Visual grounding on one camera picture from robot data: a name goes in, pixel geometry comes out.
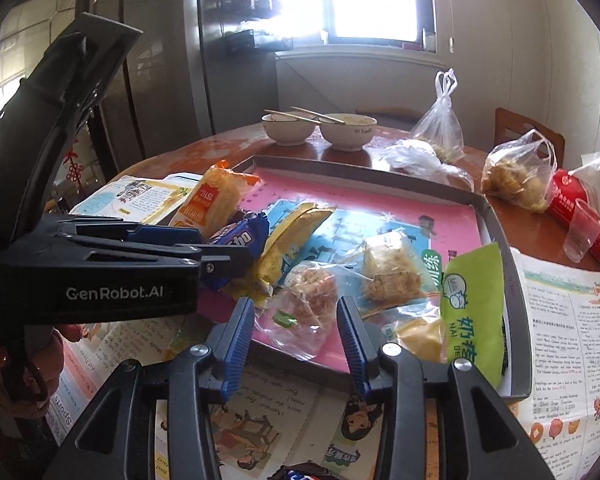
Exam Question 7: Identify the wooden chair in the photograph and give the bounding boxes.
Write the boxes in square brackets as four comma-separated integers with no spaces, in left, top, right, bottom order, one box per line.
[493,107,566,167]
[355,107,422,131]

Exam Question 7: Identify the window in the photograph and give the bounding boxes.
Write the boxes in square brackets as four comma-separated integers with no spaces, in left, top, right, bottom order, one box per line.
[274,0,437,60]

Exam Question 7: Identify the right white bowl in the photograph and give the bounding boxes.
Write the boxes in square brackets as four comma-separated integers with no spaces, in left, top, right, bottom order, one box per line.
[320,114,377,152]

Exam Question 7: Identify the red tissue pack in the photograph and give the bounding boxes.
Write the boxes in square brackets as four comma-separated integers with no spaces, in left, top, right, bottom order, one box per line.
[547,151,600,263]

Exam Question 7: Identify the right student newspaper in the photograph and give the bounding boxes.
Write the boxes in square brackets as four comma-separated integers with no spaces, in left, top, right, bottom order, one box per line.
[498,252,600,479]

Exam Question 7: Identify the blue Oreo cookie packet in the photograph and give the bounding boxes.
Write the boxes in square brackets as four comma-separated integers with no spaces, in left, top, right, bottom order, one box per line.
[200,212,270,292]

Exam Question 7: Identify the orange bread snack packet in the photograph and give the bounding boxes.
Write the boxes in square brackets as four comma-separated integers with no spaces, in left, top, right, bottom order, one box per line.
[169,159,261,240]

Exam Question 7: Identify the grey refrigerator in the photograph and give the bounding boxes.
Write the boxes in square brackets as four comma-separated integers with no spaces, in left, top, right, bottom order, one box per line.
[93,0,291,171]

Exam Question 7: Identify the green milk candy packet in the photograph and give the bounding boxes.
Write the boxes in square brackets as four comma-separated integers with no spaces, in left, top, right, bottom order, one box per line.
[440,243,505,387]

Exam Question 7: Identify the yellow snack packet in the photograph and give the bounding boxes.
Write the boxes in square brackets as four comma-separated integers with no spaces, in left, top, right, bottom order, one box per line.
[223,202,336,307]

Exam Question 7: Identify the student newspaper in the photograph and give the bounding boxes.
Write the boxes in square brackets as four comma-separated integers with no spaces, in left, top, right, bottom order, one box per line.
[498,252,600,479]
[44,171,432,480]

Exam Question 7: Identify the white bowl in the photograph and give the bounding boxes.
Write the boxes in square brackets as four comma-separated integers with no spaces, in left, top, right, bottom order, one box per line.
[320,114,377,152]
[261,114,315,146]

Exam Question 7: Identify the clear plastic cup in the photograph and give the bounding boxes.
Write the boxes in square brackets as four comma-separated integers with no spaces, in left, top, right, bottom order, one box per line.
[562,198,600,263]

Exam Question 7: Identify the clear pastry packet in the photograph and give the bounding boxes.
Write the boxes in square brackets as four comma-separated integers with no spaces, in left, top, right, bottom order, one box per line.
[256,261,366,361]
[343,229,437,318]

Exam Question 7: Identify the crumpled clear plastic bag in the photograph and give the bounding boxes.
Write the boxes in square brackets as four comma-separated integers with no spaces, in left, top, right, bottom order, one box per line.
[365,136,476,193]

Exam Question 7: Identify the plastic bag of pastries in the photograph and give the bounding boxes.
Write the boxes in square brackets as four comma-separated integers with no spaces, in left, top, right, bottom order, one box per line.
[480,129,558,214]

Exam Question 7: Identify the pink children's book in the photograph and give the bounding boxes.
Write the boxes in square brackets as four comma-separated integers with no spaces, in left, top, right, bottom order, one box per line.
[198,167,483,372]

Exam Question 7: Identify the dark grey shallow box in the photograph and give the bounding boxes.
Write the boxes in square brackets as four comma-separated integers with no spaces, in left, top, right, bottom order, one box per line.
[194,154,534,403]

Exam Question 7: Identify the tied clear plastic bag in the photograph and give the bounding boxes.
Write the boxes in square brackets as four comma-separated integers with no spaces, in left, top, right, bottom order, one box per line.
[411,68,464,164]

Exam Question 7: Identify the wooden chopstick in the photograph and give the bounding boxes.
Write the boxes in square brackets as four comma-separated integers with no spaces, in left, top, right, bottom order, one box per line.
[264,108,321,126]
[291,106,346,125]

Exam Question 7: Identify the wooden chair back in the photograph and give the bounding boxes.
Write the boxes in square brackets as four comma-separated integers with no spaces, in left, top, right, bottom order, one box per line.
[493,107,566,167]

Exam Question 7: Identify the person's left hand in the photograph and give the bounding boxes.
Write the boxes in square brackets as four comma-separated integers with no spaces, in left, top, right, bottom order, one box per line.
[0,324,82,419]

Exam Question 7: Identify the left white bowl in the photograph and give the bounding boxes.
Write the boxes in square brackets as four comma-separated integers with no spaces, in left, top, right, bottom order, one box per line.
[261,114,315,146]

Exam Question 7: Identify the clear yellow cake packet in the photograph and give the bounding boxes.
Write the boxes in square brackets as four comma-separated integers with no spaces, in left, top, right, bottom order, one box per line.
[382,302,446,363]

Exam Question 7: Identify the left student newspaper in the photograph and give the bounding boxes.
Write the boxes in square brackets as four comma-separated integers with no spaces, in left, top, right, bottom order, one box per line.
[44,171,432,480]

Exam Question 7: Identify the brown Snickers bar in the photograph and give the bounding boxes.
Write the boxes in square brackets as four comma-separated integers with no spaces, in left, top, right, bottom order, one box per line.
[268,460,340,480]

